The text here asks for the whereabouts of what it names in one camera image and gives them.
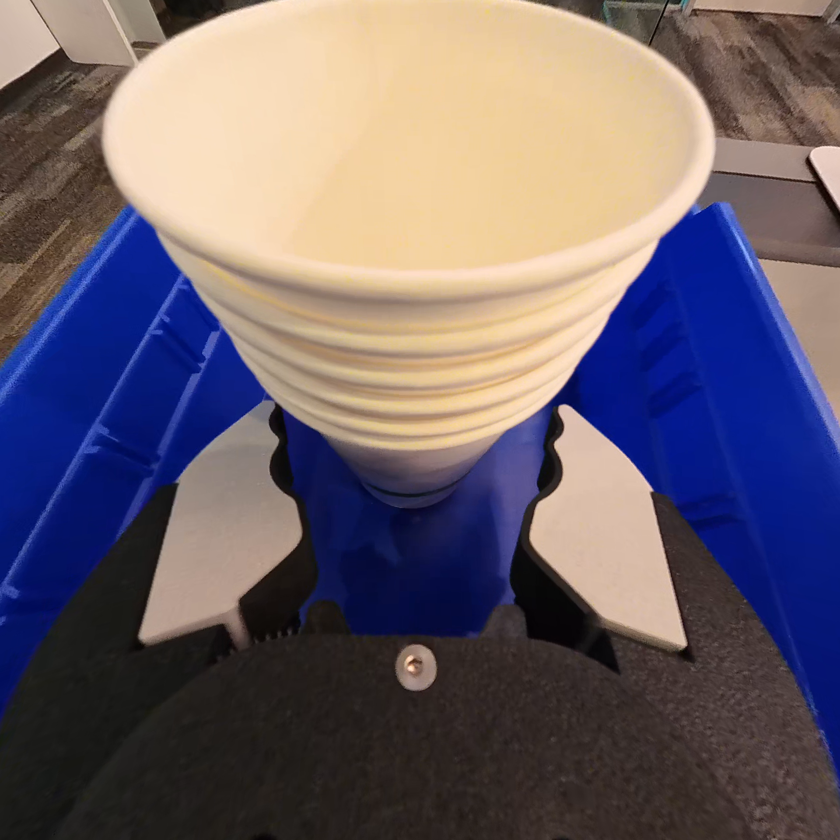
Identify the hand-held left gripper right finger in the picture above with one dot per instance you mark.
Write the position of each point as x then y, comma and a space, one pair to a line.
604, 558

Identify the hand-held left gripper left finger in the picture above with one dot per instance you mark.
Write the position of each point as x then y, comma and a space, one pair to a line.
216, 558

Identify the large blue plastic bin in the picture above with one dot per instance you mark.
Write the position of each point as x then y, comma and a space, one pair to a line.
722, 361

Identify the stack of nested paper cups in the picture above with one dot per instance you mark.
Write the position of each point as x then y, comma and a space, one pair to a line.
394, 164

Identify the black rectangular table inlay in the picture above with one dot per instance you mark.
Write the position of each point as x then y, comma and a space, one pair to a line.
781, 216

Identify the white clipboard stand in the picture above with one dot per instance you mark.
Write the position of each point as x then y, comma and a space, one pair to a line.
827, 174

